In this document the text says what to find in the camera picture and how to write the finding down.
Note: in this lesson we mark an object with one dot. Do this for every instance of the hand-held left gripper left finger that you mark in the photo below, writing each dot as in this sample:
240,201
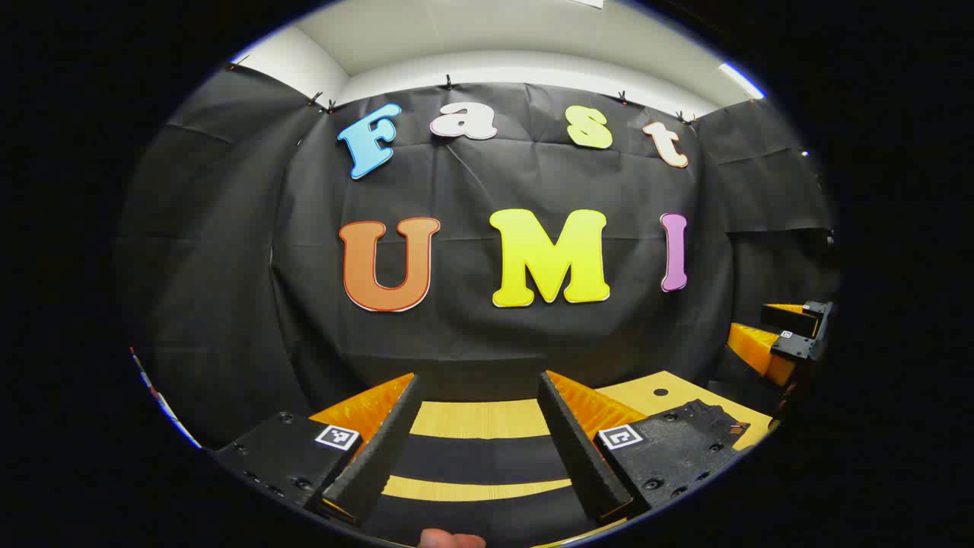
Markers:
384,449

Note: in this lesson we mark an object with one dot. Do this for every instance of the black backdrop cloth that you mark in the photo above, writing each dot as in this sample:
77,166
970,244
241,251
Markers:
472,342

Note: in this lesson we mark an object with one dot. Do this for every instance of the black jeans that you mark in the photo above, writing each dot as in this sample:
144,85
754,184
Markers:
479,457

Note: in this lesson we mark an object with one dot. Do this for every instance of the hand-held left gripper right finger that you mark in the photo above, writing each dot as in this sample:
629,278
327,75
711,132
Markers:
574,457

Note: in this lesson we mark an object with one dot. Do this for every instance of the row of black cloth clips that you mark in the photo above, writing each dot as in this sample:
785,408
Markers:
448,81

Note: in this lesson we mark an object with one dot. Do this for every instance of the ceiling light panel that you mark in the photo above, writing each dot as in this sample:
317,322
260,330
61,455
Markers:
742,80

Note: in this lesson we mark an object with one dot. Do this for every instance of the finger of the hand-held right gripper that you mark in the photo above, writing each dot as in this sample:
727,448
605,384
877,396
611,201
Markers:
757,350
787,318

